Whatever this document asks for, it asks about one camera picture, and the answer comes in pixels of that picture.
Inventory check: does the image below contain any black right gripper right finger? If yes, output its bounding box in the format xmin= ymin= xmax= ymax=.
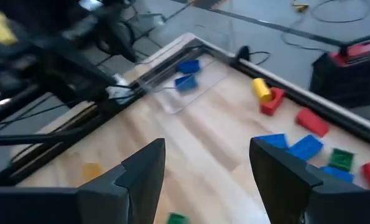
xmin=249 ymin=138 xmax=370 ymax=224

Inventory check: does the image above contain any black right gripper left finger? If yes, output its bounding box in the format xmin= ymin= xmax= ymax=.
xmin=0 ymin=138 xmax=167 ymax=224

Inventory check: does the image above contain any small yellow block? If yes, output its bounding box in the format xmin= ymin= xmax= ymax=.
xmin=81 ymin=162 xmax=105 ymax=184

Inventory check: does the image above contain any green studded toy brick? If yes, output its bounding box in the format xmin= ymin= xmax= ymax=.
xmin=327 ymin=148 xmax=356 ymax=172
xmin=166 ymin=212 xmax=189 ymax=224

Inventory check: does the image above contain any long blue block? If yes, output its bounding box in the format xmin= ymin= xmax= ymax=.
xmin=287 ymin=134 xmax=325 ymax=162

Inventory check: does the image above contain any red arch block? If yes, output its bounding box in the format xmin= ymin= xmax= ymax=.
xmin=259 ymin=86 xmax=287 ymax=117

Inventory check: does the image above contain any yellow cylinder block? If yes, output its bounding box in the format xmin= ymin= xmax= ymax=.
xmin=252 ymin=77 xmax=273 ymax=103

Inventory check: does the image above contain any clear plastic container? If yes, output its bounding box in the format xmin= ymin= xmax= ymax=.
xmin=134 ymin=51 xmax=232 ymax=115

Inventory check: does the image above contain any black plastic crate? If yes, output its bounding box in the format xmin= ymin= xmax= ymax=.
xmin=308 ymin=37 xmax=370 ymax=108

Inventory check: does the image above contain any red power unit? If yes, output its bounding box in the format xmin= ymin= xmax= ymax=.
xmin=329 ymin=37 xmax=370 ymax=66

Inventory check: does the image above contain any black aluminium table frame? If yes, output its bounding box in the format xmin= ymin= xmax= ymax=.
xmin=0 ymin=34 xmax=370 ymax=187

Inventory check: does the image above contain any black floor cable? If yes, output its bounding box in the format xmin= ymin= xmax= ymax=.
xmin=310 ymin=0 xmax=370 ymax=24
xmin=279 ymin=12 xmax=344 ymax=52

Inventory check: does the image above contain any yellow cable plug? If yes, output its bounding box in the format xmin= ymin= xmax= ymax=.
xmin=292 ymin=0 xmax=310 ymax=13

